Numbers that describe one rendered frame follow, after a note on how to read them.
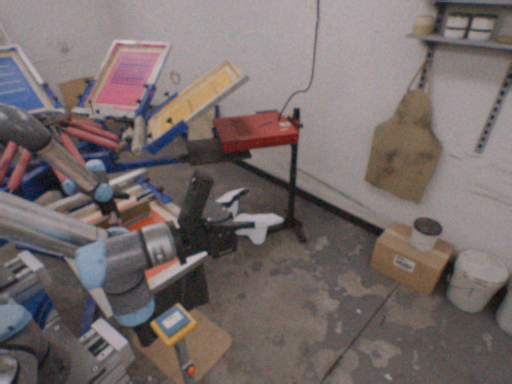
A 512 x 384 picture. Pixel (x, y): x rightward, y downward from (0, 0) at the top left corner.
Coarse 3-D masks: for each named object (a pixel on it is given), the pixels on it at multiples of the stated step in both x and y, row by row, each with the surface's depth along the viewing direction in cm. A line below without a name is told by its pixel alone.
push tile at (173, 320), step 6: (174, 306) 128; (168, 312) 126; (174, 312) 126; (180, 312) 126; (162, 318) 124; (168, 318) 124; (174, 318) 124; (180, 318) 124; (186, 318) 124; (162, 324) 122; (168, 324) 122; (174, 324) 122; (180, 324) 122; (186, 324) 122; (168, 330) 119; (174, 330) 120; (168, 336) 118
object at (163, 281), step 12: (132, 192) 193; (168, 204) 181; (72, 216) 173; (84, 216) 177; (204, 252) 150; (72, 264) 144; (192, 264) 145; (168, 276) 138; (180, 276) 142; (96, 288) 133; (156, 288) 134; (96, 300) 128; (108, 312) 124
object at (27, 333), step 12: (0, 312) 67; (12, 312) 66; (24, 312) 67; (0, 324) 64; (12, 324) 64; (24, 324) 66; (36, 324) 71; (0, 336) 61; (12, 336) 63; (24, 336) 66; (36, 336) 69; (0, 348) 61; (12, 348) 62; (24, 348) 64; (36, 348) 67
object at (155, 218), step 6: (126, 204) 187; (156, 216) 178; (138, 222) 174; (144, 222) 174; (150, 222) 174; (156, 222) 174; (126, 228) 170; (132, 228) 170; (138, 228) 170; (162, 264) 149; (168, 264) 149
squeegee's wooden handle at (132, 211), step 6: (144, 198) 175; (132, 204) 171; (138, 204) 171; (144, 204) 174; (120, 210) 166; (126, 210) 167; (132, 210) 170; (138, 210) 172; (144, 210) 175; (150, 210) 178; (108, 216) 162; (126, 216) 168; (132, 216) 171; (96, 222) 158; (102, 222) 160; (108, 222) 162; (108, 228) 163
